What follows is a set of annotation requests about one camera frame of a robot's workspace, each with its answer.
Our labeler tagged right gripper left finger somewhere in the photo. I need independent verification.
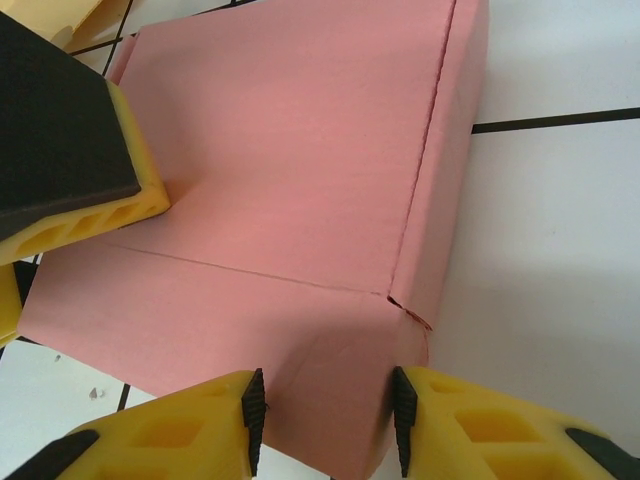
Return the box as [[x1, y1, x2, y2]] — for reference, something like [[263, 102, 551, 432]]
[[9, 368, 265, 480]]

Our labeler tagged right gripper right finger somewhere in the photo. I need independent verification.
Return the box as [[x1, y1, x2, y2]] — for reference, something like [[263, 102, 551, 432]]
[[392, 365, 640, 480]]

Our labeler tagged yellow paper box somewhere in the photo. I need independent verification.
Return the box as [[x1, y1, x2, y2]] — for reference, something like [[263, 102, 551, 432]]
[[64, 0, 136, 56]]

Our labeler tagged pink paper box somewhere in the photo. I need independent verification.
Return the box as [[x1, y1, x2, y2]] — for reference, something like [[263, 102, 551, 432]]
[[17, 0, 491, 480]]

